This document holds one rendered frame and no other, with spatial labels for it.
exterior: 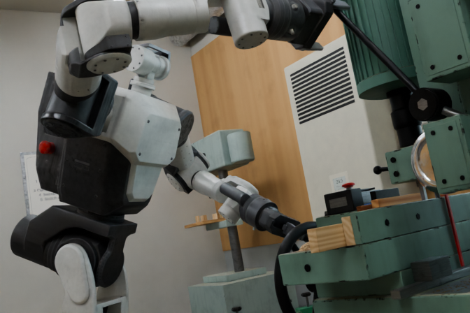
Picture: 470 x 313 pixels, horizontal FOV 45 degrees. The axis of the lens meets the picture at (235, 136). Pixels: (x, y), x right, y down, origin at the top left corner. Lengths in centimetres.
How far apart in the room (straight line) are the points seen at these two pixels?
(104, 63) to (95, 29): 6
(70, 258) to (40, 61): 284
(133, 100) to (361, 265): 63
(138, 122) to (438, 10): 68
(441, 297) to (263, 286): 241
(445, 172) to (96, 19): 63
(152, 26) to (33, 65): 317
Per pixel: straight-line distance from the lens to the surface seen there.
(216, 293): 332
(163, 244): 417
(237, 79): 404
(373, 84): 122
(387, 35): 123
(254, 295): 335
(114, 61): 99
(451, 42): 102
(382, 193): 131
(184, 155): 177
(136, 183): 139
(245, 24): 104
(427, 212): 118
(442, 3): 104
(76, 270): 143
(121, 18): 99
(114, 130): 132
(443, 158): 101
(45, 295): 389
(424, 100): 107
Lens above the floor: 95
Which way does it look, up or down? 10 degrees up
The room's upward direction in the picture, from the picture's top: 10 degrees counter-clockwise
